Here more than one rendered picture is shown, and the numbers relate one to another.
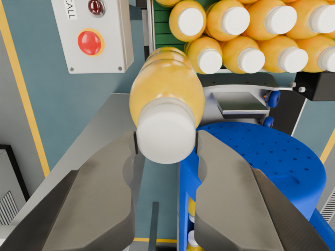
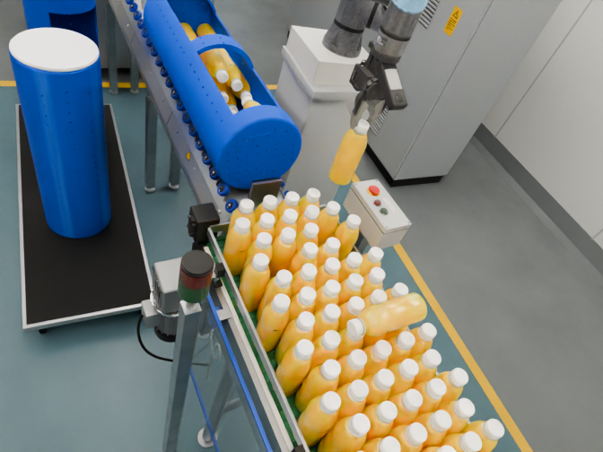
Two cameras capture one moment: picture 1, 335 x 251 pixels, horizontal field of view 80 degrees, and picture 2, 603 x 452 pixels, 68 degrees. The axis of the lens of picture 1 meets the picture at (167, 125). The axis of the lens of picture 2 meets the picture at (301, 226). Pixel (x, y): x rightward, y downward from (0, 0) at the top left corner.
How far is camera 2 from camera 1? 1.13 m
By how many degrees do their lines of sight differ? 28
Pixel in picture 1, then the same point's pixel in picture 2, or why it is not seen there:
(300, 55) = (270, 202)
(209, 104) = not seen: hidden behind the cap
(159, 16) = not seen: hidden behind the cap
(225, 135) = (266, 169)
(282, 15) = (293, 215)
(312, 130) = not seen: outside the picture
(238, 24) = (311, 208)
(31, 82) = (391, 256)
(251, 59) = (294, 196)
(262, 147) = (249, 160)
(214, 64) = (311, 192)
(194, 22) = (332, 205)
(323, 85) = (212, 212)
